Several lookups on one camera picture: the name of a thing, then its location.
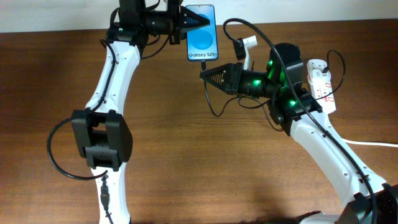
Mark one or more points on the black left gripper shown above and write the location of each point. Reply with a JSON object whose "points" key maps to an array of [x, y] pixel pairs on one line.
{"points": [[176, 17]]}

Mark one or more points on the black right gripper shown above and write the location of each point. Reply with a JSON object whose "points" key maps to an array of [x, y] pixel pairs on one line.
{"points": [[236, 80]]}

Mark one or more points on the blue Galaxy smartphone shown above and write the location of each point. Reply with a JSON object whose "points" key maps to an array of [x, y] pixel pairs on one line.
{"points": [[202, 43]]}

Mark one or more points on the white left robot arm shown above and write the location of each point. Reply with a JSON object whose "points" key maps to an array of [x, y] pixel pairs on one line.
{"points": [[102, 135]]}

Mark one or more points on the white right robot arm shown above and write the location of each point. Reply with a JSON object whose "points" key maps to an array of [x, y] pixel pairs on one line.
{"points": [[366, 197]]}

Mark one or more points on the white USB charger plug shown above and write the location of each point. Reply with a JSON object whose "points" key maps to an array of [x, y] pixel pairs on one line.
{"points": [[316, 69]]}

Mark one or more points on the white power strip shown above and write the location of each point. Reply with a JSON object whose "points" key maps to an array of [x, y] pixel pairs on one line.
{"points": [[320, 88]]}

